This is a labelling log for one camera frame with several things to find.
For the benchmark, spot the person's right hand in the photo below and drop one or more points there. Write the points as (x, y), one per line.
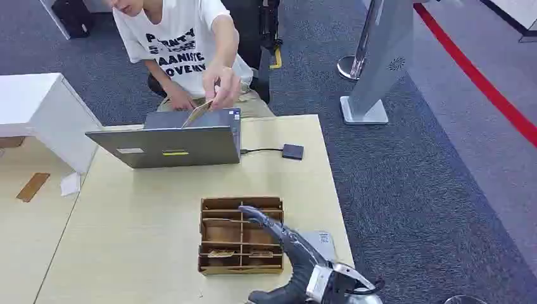
(181, 100)

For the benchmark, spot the person's left hand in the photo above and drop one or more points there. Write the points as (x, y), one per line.
(224, 86)

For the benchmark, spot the tan printed card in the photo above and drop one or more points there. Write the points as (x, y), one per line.
(196, 114)
(220, 253)

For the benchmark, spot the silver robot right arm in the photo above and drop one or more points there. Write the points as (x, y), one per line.
(325, 281)

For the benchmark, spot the grey laptop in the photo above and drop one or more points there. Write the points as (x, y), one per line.
(168, 147)

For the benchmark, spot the person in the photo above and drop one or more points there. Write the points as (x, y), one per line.
(180, 46)

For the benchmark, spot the black office chair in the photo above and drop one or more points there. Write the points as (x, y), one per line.
(249, 33)

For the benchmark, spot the yellow floor marker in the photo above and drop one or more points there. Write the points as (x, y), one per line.
(277, 58)

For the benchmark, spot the black stand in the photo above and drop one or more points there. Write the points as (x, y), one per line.
(268, 21)

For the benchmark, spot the dark square adapter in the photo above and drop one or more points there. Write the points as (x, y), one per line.
(293, 151)

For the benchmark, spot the black bag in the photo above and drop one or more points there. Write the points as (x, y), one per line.
(73, 16)

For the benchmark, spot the white paper slip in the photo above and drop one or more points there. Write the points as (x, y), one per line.
(70, 184)

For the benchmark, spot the wooden card box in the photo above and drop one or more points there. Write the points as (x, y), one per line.
(222, 235)

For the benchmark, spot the grey kiosk stand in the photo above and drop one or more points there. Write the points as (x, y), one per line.
(381, 63)

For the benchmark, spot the brown flat strip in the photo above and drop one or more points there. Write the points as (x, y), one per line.
(32, 187)

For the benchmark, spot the grey flat card reader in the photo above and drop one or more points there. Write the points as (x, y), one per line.
(325, 243)

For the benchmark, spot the red floor tape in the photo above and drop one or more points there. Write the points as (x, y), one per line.
(482, 84)

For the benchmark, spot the grey round object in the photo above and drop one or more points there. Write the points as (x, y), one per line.
(463, 300)

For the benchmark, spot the chrome stanchion post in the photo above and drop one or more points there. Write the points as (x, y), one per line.
(356, 63)

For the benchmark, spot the white board dark frame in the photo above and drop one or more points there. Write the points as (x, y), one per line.
(516, 12)

